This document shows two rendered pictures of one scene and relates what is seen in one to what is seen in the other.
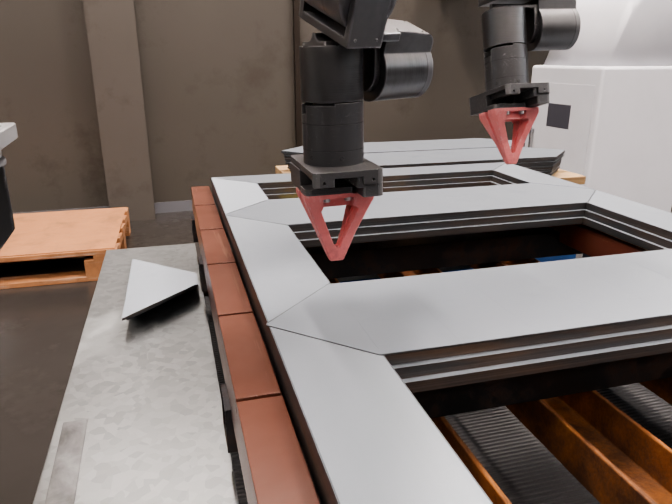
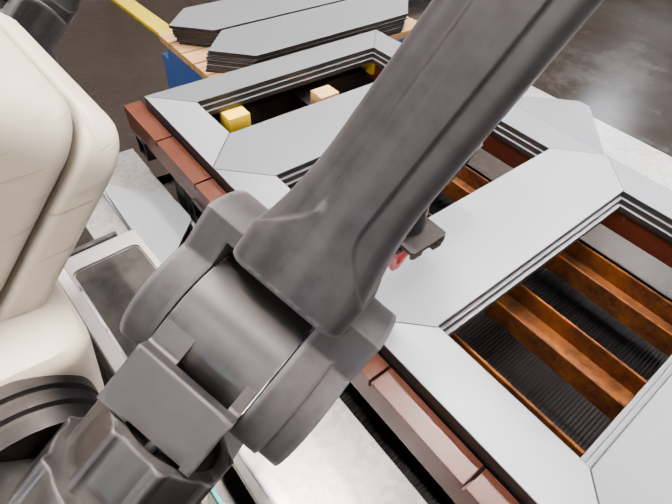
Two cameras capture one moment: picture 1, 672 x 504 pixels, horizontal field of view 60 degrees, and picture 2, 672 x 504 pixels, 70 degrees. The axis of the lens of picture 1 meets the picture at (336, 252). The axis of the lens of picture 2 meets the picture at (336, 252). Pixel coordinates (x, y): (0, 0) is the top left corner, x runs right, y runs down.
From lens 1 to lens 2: 0.48 m
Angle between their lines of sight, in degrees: 36
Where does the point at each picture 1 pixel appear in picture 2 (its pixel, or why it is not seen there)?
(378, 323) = (417, 294)
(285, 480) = (436, 432)
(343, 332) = (404, 310)
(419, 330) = (443, 295)
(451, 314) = (450, 272)
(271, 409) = (394, 381)
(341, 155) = (419, 228)
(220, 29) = not seen: outside the picture
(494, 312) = (471, 262)
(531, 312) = (490, 257)
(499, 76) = not seen: hidden behind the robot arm
